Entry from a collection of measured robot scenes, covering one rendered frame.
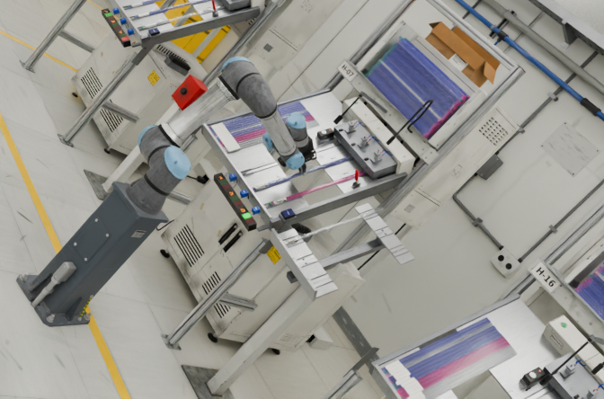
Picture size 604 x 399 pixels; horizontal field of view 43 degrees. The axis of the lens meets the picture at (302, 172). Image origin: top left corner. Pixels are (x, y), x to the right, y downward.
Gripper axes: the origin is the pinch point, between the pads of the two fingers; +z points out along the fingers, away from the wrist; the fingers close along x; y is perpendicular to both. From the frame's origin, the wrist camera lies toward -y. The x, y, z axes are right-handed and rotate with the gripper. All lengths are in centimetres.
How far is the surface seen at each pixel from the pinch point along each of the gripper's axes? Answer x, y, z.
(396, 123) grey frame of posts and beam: 1, 53, 2
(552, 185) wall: -12, 155, 113
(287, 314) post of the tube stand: -50, -38, 15
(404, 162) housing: -19.0, 42.5, 3.9
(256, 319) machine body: -21, -45, 58
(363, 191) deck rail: -21.1, 19.2, 6.1
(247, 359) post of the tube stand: -52, -61, 29
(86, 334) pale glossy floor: -27, -111, -8
